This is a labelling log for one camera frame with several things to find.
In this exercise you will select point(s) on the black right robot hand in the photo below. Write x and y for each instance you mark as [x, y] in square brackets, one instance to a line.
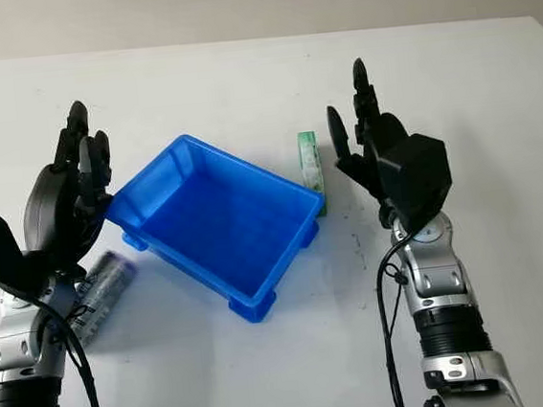
[389, 132]

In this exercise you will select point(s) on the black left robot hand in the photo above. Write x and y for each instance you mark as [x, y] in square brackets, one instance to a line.
[48, 206]

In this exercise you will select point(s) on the green gum box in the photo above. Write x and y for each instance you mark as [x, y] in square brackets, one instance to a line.
[310, 161]

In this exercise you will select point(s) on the purple-capped clear candy canister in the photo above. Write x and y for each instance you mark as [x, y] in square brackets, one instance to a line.
[104, 287]

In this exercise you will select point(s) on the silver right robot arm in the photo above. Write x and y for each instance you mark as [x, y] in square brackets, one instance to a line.
[445, 283]

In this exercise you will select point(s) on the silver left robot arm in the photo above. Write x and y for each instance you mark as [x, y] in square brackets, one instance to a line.
[12, 353]

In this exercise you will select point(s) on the blue plastic tray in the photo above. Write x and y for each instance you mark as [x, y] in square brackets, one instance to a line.
[235, 226]

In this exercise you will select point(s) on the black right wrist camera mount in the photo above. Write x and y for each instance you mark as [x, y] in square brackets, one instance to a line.
[418, 175]

